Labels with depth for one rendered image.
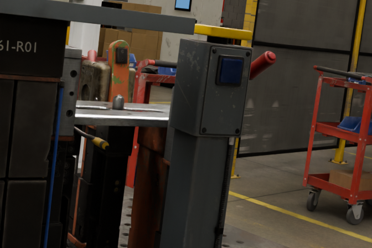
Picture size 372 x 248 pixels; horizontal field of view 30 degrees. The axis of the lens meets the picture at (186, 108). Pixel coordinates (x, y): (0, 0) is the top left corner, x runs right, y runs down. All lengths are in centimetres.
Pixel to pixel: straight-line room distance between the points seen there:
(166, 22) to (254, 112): 483
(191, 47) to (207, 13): 1041
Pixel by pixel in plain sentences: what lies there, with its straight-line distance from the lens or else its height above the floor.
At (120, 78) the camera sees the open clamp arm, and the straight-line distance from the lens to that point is 131.
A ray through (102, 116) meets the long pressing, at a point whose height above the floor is 100.
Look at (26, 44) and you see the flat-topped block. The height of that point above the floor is 112.
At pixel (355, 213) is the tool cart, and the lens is 460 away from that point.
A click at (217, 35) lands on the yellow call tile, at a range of 82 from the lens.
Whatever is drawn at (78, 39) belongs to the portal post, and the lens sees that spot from 502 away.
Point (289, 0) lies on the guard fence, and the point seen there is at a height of 141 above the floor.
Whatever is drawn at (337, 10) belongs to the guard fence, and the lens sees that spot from 636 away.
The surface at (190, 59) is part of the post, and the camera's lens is 84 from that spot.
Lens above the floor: 116
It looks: 7 degrees down
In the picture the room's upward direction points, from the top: 7 degrees clockwise
